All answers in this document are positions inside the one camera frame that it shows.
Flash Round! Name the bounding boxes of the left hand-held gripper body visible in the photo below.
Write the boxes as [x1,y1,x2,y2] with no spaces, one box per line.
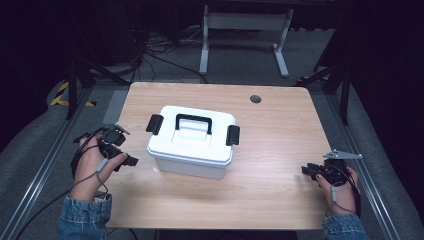
[73,123,131,160]

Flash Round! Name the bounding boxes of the white metal desk frame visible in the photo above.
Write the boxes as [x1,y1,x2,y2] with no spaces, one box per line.
[198,4,295,79]

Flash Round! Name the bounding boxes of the person's left hand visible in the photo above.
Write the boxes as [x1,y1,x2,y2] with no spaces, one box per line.
[69,132,130,203]

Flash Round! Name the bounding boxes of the black floor cables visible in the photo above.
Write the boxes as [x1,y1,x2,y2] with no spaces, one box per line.
[99,23,210,84]

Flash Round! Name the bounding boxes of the white storage box black handle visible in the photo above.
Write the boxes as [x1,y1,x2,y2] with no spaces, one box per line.
[145,105,241,181]

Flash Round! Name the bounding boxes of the grey metal floor rail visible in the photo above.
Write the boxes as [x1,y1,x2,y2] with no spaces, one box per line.
[0,87,95,240]
[322,90,405,240]

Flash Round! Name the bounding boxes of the person's right hand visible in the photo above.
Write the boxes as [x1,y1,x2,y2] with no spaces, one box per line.
[315,166,362,217]

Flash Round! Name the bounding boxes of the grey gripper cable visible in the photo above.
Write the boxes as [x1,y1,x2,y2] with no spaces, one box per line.
[14,156,111,240]
[325,165,357,217]

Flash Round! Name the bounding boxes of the yellow black hazard tape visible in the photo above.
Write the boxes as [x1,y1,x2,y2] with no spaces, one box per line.
[49,81,98,108]

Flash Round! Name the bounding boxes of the black tripod stand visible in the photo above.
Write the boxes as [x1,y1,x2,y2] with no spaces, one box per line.
[294,19,354,127]
[65,6,132,121]

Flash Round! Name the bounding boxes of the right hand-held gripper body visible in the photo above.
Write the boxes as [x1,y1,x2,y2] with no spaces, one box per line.
[315,149,364,188]

